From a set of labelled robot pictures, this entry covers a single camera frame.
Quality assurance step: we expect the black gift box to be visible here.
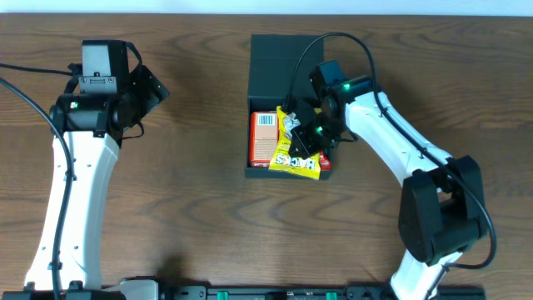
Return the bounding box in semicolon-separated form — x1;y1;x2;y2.
244;33;334;181

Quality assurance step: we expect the yellow candy bag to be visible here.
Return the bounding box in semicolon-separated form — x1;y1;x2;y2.
268;106;321;180

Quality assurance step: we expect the red orange barcode box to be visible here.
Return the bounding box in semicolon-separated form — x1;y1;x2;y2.
248;111;278;168

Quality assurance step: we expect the red candy bag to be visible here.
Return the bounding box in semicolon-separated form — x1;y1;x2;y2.
319;152;331;170

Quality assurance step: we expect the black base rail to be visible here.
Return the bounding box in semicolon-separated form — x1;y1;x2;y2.
166;284;487;300

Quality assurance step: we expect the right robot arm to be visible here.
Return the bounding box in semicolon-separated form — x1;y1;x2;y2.
289;61;491;299

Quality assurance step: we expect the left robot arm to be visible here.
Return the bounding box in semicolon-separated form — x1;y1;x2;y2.
2;40;169;299

